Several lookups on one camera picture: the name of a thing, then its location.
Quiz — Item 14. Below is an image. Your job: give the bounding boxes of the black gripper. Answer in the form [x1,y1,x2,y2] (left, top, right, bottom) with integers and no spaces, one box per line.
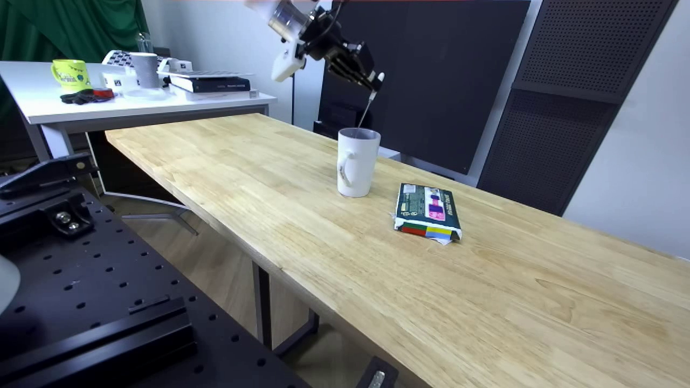
[297,11,389,93]

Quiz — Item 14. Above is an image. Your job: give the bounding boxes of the white ceramic mug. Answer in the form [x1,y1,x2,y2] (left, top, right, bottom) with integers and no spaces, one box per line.
[335,124,381,200]

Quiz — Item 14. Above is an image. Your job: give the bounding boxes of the yellow green mug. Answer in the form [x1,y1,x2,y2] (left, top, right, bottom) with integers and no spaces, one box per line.
[49,57,93,95]

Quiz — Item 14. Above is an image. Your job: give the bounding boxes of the black flat book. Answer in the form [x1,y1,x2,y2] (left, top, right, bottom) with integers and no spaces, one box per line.
[169,72,252,95]

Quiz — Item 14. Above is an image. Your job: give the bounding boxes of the colourful printed cardboard box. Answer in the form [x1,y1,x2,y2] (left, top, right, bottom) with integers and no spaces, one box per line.
[392,181,463,248]

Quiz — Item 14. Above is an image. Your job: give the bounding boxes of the small white box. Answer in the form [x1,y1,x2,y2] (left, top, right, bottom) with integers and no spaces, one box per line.
[157,56,194,78]

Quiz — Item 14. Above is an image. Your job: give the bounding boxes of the white cup with grey print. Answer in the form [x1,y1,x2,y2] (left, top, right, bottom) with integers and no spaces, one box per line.
[127,49,166,91]

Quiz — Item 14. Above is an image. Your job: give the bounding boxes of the dark perforated cabinet panel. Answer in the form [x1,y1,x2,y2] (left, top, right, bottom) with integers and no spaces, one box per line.
[477,0,681,217]

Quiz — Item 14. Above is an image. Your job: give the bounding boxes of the white checkered patterned object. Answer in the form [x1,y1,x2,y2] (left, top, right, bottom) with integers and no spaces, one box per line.
[100,48,137,93]

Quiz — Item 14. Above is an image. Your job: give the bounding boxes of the black metal table leg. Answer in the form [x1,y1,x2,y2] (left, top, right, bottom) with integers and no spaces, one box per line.
[252,261,321,359]

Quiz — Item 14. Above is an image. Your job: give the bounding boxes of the black and red hand tool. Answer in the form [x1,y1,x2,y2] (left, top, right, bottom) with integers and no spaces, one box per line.
[59,86,117,106]

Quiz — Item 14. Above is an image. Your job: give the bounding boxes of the green curtain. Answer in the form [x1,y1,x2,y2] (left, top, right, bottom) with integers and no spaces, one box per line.
[0,0,151,64]

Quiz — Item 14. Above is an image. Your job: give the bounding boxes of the white desk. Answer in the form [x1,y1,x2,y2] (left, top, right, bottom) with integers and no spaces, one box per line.
[0,57,279,210]

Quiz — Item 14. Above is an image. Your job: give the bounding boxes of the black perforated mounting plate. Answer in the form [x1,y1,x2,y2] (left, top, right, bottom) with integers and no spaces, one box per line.
[0,188,310,388]

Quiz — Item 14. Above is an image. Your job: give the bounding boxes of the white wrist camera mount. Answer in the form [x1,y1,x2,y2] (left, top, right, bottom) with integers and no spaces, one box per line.
[270,37,310,84]

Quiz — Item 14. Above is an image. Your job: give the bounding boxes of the black partition panel silver frame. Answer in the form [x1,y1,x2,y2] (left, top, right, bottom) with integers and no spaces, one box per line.
[315,0,546,188]

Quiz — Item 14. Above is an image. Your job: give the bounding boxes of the black clamp bracket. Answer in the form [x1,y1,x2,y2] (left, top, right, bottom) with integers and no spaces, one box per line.
[0,150,100,200]

